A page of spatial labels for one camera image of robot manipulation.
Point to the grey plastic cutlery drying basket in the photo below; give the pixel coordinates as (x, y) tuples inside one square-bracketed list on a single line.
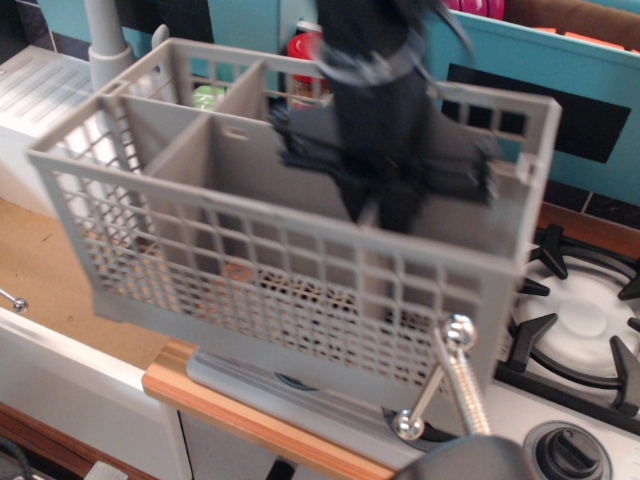
[(187, 222)]

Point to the small chrome ball rod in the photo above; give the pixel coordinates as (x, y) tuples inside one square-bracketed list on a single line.
[(18, 304)]

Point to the black right burner grate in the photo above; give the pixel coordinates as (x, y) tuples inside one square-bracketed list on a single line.
[(573, 336)]

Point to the green toy cabbage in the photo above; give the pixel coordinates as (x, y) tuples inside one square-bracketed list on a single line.
[(207, 97)]

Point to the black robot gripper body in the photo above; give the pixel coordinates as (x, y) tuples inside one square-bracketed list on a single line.
[(382, 129)]

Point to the black stove knob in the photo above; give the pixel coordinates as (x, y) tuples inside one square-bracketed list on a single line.
[(563, 451), (430, 435)]

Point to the grey toy stove top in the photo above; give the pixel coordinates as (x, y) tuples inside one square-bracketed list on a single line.
[(362, 428)]

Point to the grey toy sink faucet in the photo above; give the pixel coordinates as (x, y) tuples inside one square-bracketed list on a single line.
[(109, 53)]

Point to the teal right wall bin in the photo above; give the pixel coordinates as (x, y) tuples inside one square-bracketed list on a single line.
[(560, 63)]

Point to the red lid spice jar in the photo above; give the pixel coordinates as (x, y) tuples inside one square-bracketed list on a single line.
[(305, 89)]

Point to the teal wall bin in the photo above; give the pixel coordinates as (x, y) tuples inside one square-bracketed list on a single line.
[(560, 63), (267, 26)]

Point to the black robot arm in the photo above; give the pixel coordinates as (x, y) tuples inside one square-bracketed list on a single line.
[(361, 26)]

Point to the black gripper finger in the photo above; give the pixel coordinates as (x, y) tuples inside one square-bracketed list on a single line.
[(399, 207), (360, 202)]

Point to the black middle stove knob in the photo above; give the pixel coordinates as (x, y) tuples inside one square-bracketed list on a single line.
[(430, 435)]

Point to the black right stove knob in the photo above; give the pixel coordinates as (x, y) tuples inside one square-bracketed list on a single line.
[(563, 451)]

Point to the teal left wall bin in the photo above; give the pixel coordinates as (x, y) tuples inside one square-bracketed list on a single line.
[(267, 26)]

